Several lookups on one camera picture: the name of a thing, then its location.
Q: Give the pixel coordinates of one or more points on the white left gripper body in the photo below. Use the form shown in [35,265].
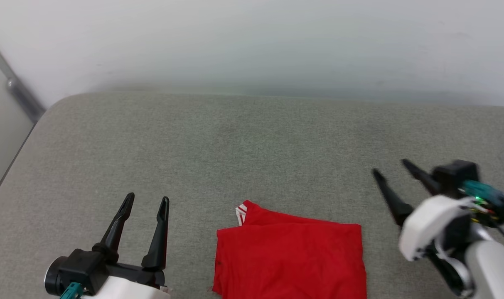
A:
[127,288]

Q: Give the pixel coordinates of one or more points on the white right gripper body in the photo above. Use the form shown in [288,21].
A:
[430,224]

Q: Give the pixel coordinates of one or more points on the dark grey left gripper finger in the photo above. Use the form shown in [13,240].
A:
[159,241]
[112,236]

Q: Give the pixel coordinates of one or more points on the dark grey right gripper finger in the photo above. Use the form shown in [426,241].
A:
[395,203]
[422,176]

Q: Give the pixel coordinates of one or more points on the red garment with white stripes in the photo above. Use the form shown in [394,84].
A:
[289,257]

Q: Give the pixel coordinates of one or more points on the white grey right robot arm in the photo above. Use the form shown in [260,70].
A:
[488,270]

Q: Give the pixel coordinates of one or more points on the grey fabric sofa cushion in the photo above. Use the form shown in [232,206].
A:
[235,158]

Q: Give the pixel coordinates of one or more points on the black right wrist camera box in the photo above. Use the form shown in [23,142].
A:
[455,176]

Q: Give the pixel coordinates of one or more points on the grey metal rail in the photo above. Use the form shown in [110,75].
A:
[23,93]

